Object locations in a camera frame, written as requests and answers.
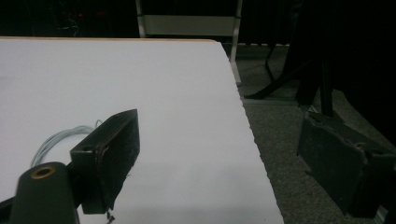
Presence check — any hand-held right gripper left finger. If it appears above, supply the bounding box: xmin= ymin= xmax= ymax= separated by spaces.
xmin=69 ymin=108 xmax=141 ymax=216

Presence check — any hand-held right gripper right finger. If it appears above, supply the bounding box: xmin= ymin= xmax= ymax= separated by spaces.
xmin=297 ymin=111 xmax=396 ymax=218

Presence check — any pale wire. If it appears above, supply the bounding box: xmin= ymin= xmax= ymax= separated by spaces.
xmin=30 ymin=119 xmax=104 ymax=169

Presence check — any black tripod stand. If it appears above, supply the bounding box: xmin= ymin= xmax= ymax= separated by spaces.
xmin=244 ymin=40 xmax=335 ymax=118

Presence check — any dark curtain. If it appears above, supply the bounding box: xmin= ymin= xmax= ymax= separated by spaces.
xmin=289 ymin=0 xmax=396 ymax=144

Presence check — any black equipment stand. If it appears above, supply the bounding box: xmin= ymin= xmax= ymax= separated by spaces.
xmin=52 ymin=6 xmax=110 ymax=35

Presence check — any white metal stand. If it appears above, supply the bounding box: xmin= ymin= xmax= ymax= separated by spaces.
xmin=134 ymin=0 xmax=244 ymax=87

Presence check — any thin black cable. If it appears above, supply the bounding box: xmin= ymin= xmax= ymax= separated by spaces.
xmin=264 ymin=43 xmax=278 ymax=84

